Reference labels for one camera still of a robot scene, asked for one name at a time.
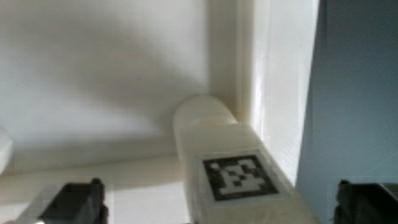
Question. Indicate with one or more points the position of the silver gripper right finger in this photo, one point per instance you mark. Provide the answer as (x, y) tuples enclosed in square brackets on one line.
[(366, 203)]

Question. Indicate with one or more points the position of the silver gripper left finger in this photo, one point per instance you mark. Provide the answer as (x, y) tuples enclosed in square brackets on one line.
[(77, 206)]

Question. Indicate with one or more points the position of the white table leg with tag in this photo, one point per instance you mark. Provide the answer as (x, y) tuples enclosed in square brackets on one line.
[(236, 188)]

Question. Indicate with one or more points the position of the white square table top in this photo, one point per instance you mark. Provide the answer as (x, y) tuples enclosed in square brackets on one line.
[(105, 60)]

